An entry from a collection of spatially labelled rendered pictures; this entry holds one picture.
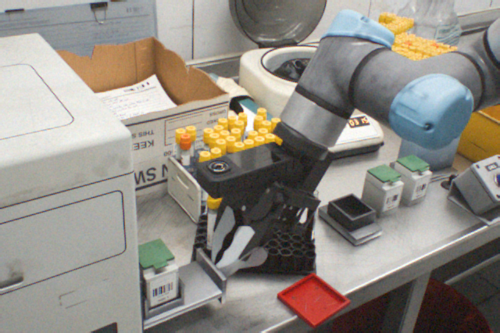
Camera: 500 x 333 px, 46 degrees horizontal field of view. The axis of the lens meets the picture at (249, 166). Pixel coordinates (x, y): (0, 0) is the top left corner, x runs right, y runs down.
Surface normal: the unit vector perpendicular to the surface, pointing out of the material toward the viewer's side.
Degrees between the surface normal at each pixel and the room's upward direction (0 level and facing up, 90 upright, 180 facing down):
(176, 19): 90
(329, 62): 67
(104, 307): 90
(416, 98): 55
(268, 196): 60
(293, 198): 90
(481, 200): 90
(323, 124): 77
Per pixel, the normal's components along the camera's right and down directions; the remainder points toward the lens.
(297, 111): -0.56, -0.11
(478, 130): -0.87, 0.22
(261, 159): 0.06, -0.84
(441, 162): 0.47, 0.50
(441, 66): 0.26, -0.65
